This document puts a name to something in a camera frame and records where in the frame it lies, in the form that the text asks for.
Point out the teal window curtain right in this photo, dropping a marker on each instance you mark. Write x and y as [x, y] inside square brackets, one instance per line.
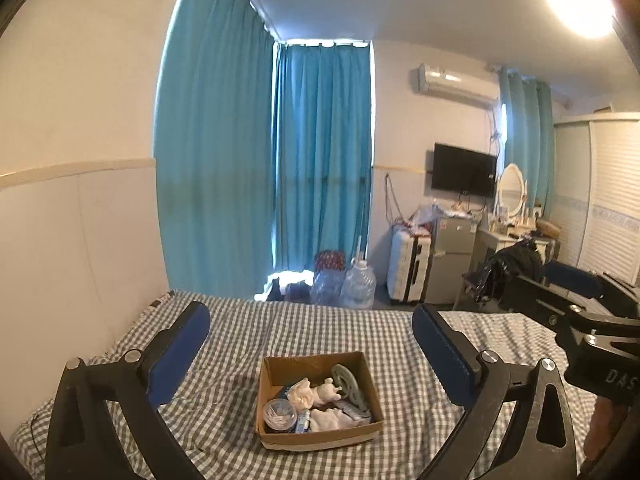
[530, 141]

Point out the clear round container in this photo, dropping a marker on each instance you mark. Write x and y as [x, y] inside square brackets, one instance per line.
[279, 415]

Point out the white suitcase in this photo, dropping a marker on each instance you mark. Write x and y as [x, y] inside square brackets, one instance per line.
[406, 273]

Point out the white dressing table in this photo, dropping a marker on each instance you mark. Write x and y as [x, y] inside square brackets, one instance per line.
[491, 239]

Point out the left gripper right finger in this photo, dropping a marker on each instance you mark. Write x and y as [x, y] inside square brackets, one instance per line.
[450, 354]

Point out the black clothing on chair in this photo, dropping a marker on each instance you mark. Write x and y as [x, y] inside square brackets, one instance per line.
[519, 259]

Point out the white oval mirror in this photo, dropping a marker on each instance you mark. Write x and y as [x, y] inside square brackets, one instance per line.
[511, 191]

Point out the teal curtain right panel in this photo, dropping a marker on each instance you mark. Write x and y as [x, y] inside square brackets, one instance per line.
[322, 133]

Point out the ceiling lamp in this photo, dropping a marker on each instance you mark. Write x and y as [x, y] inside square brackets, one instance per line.
[589, 19]

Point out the teal curtain left panel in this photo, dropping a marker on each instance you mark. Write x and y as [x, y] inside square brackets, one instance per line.
[212, 144]

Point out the teal curtain panel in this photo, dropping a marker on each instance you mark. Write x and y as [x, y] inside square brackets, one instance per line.
[212, 144]
[322, 133]

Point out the red patterned bag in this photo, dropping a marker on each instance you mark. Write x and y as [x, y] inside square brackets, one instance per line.
[329, 260]

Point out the brown cardboard box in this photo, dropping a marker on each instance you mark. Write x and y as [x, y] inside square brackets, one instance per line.
[278, 373]

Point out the clear water jug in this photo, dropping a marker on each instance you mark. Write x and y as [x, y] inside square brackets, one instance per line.
[358, 290]
[327, 287]

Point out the blue white tissue pack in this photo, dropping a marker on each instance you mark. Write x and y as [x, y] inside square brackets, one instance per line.
[303, 422]

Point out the white wardrobe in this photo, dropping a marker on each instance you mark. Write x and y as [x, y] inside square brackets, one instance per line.
[595, 199]

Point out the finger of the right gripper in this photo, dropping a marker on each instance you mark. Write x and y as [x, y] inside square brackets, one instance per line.
[582, 283]

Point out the white air conditioner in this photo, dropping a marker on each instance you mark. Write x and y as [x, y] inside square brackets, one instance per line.
[452, 86]

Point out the black wall television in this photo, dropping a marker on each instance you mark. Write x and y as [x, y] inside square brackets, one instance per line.
[463, 171]

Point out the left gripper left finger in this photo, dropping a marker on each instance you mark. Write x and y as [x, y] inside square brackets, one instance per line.
[171, 352]

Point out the silver mini fridge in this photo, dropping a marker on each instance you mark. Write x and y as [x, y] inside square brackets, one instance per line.
[453, 240]

